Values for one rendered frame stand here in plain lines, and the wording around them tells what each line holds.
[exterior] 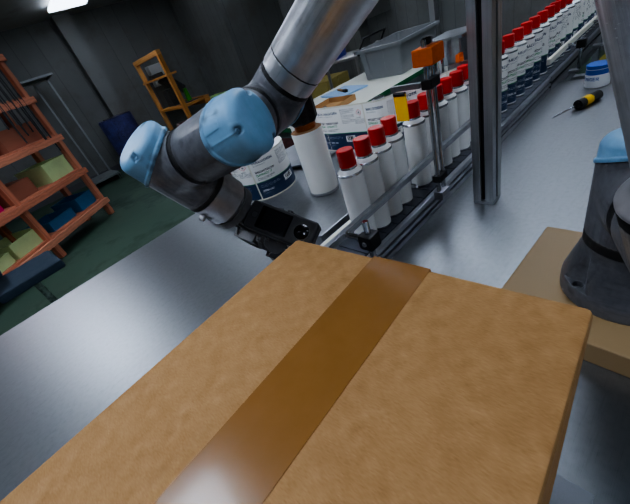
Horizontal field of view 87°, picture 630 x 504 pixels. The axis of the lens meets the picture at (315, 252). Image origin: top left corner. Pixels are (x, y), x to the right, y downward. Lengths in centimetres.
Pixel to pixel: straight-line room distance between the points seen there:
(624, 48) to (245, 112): 30
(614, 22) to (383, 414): 28
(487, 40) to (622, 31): 47
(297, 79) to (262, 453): 40
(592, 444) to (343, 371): 37
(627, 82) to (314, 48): 29
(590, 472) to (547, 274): 28
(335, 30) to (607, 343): 50
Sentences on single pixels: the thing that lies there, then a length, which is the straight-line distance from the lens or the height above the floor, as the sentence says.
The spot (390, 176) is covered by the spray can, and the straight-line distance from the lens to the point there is 75.
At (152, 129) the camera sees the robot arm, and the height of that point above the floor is 125.
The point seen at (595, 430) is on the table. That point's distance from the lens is 53.
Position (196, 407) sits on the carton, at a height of 112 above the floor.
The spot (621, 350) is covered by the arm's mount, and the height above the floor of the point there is 87.
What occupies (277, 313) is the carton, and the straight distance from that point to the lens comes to 26.
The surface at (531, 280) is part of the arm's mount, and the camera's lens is 63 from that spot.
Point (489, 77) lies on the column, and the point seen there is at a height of 111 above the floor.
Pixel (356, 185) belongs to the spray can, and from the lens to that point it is 66.
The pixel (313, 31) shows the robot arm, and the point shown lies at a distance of 44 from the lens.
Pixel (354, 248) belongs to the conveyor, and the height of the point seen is 88.
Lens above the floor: 129
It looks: 33 degrees down
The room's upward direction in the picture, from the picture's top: 21 degrees counter-clockwise
